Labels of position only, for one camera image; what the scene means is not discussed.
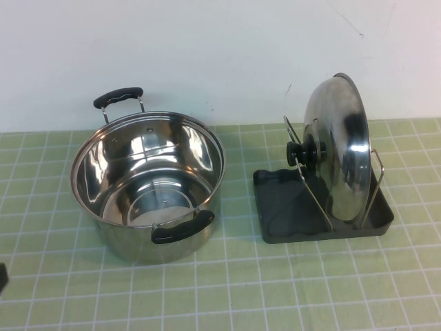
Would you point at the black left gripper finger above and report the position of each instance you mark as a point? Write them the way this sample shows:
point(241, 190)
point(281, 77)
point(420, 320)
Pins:
point(2, 277)

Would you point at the stainless steel lid black knob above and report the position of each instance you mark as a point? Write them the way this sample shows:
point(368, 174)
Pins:
point(337, 155)

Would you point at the green checked tablecloth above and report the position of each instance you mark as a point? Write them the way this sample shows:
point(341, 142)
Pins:
point(262, 282)

